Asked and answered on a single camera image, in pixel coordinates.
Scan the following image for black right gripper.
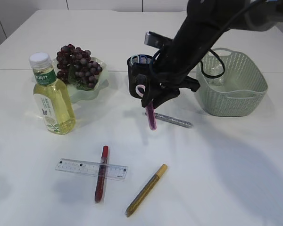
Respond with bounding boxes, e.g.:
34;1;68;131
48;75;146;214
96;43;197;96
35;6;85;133
141;74;200;109

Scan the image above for pink purple scissors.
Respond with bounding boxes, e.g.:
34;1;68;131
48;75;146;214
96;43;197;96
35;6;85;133
135;84;157;130

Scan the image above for silver glitter pen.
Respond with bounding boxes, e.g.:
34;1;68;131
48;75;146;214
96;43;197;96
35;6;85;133
154;113;193;129

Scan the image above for blue scissors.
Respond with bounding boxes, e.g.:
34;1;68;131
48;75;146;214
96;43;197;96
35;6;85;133
129;54;151;65

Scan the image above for clear plastic sheet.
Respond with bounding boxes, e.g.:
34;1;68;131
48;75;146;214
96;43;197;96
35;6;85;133
207;63;225;86

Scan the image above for purple grape bunch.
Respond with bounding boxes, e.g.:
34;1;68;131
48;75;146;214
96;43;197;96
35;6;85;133
56;44;103;91

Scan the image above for transparent plastic ruler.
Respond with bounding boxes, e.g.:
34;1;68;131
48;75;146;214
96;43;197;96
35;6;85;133
55;159;128;181

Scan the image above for gold glitter pen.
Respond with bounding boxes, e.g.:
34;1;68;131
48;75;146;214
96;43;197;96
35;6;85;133
125;164;168;217

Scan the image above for yellow tea bottle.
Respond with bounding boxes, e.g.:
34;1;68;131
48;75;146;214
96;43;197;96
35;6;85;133
29;52;75;135

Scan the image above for red glitter pen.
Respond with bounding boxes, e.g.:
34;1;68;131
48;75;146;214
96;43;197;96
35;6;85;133
94;145;108;203

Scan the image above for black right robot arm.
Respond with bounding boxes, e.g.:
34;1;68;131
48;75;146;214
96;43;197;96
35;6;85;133
129;0;283;108

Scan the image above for black mesh pen holder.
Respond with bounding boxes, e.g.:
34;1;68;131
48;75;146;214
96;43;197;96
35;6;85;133
127;55;154;99

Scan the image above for green woven plastic basket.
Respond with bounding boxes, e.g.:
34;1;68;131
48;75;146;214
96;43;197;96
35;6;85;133
196;48;268;117

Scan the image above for light green wavy plate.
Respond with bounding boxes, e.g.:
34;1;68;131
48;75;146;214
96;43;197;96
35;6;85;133
51;57;108;103

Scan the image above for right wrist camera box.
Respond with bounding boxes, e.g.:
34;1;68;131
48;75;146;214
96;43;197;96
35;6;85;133
144;31;173;49

